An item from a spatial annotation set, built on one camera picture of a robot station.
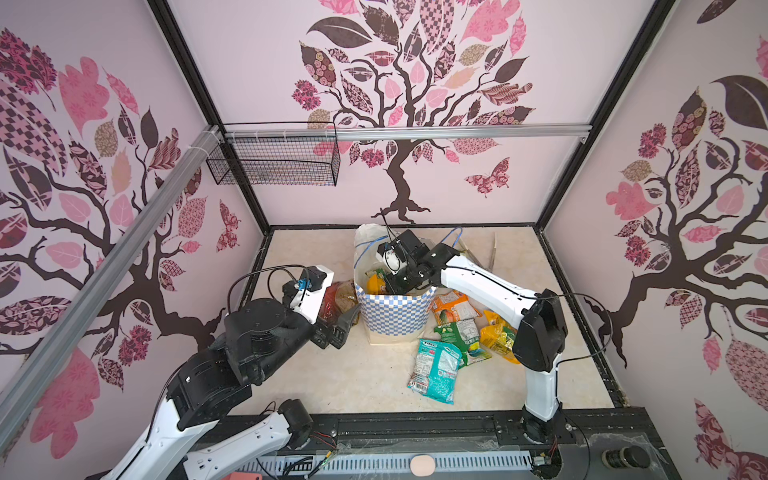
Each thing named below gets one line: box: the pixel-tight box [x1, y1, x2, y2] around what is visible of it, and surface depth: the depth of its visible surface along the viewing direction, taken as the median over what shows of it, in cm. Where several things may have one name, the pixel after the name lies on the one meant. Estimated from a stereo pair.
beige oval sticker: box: [410, 455, 435, 477], surface depth 70 cm
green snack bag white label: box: [434, 318, 492, 369], surface depth 87 cm
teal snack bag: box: [407, 338, 463, 405], surface depth 83 cm
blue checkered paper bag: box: [354, 223, 437, 346], surface depth 76 cm
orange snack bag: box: [431, 288, 482, 326], surface depth 94 cm
